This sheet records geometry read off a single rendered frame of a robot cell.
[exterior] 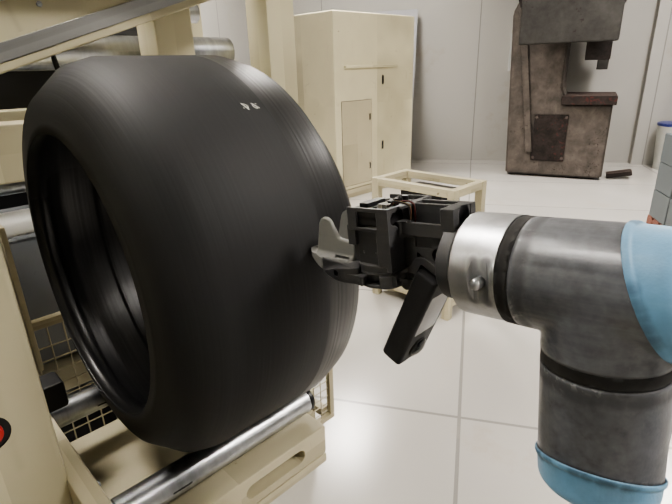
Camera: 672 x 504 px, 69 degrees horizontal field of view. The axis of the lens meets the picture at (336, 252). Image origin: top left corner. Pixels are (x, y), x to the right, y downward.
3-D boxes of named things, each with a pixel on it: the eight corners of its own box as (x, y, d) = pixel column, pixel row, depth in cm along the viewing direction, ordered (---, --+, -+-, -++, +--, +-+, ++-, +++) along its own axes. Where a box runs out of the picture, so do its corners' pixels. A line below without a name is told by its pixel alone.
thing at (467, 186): (447, 321, 293) (455, 191, 265) (372, 292, 333) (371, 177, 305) (477, 301, 316) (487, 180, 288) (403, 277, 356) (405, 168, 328)
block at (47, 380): (45, 416, 77) (37, 391, 75) (36, 403, 80) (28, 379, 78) (72, 404, 79) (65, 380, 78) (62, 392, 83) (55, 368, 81)
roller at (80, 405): (51, 438, 82) (45, 418, 80) (42, 424, 85) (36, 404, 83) (227, 354, 105) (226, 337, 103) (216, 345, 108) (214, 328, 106)
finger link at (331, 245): (309, 210, 58) (366, 215, 51) (315, 258, 59) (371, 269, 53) (288, 216, 56) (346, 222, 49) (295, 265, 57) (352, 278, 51)
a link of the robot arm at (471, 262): (543, 300, 45) (489, 342, 38) (493, 291, 48) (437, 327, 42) (543, 204, 42) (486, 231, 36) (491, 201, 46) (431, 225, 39)
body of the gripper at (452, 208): (388, 192, 53) (489, 197, 45) (394, 267, 56) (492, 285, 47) (338, 207, 48) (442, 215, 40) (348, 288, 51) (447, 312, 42)
